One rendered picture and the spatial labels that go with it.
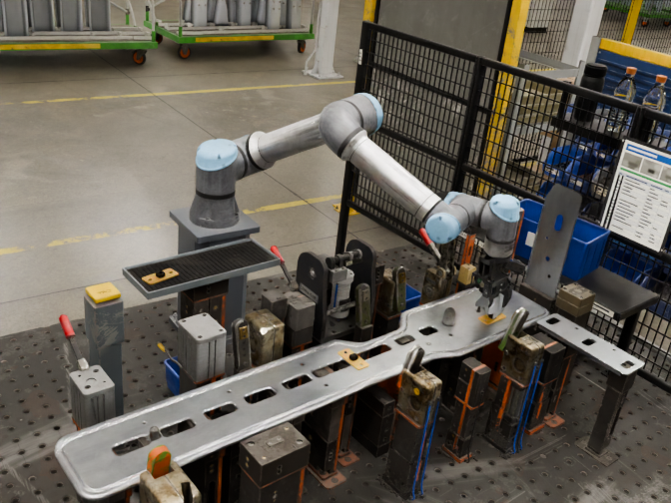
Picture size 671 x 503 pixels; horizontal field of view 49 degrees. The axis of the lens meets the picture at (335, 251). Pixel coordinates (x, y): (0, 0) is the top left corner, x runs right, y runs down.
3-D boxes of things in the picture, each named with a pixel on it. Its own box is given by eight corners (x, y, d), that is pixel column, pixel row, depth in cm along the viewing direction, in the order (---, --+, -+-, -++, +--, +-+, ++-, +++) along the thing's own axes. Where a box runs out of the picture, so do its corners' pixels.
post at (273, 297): (262, 427, 199) (272, 301, 182) (252, 417, 203) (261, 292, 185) (277, 421, 202) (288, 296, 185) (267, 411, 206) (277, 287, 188)
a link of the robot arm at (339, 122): (313, 99, 183) (463, 225, 173) (335, 91, 192) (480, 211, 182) (294, 135, 190) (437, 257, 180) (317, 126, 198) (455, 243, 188)
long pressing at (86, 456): (91, 516, 131) (91, 510, 130) (46, 442, 146) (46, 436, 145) (554, 315, 213) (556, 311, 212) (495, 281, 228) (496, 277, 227)
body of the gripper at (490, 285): (468, 289, 198) (473, 251, 192) (489, 279, 203) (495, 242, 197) (489, 302, 193) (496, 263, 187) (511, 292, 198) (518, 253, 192)
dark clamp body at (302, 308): (285, 436, 198) (296, 315, 181) (258, 409, 207) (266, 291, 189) (316, 422, 204) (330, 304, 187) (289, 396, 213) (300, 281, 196)
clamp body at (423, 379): (404, 508, 179) (427, 394, 164) (371, 477, 187) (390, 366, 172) (430, 493, 184) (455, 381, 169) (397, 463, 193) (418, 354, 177)
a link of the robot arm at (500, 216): (494, 189, 189) (526, 197, 186) (488, 227, 195) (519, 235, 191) (483, 201, 183) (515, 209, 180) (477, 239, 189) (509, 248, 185)
